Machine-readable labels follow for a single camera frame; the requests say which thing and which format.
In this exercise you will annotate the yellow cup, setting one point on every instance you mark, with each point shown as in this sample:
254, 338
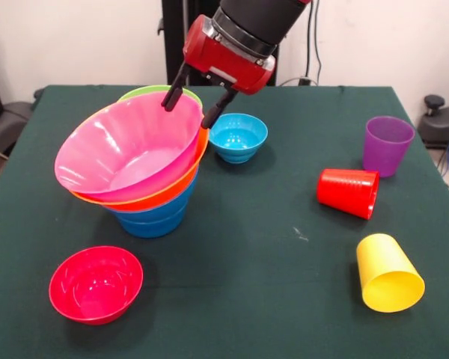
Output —
389, 276

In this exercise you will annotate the green bowl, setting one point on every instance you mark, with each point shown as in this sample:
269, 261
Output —
149, 89

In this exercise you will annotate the large pink bowl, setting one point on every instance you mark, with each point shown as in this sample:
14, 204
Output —
134, 149

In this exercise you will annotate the small crimson bowl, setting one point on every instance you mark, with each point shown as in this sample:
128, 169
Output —
95, 286

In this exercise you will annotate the red cup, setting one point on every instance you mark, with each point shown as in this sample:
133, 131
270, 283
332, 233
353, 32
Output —
346, 192

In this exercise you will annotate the ribbed blue bowl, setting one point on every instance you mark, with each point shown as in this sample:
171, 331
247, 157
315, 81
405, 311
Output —
149, 229

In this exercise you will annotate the large orange bowl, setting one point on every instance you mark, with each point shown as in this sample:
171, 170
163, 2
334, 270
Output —
172, 194

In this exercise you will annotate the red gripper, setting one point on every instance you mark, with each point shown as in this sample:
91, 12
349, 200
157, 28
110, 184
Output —
228, 63

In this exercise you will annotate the black pedestal leg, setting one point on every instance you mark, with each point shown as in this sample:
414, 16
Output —
441, 123
7, 123

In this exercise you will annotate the purple cup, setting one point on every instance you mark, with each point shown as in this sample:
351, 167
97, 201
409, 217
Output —
387, 153

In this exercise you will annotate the large blue bowl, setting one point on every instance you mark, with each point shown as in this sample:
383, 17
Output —
164, 209

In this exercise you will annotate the small light blue bowl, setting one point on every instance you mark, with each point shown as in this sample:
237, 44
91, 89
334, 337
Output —
239, 136

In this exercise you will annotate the dark green tablecloth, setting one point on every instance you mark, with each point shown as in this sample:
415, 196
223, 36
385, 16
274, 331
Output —
247, 224

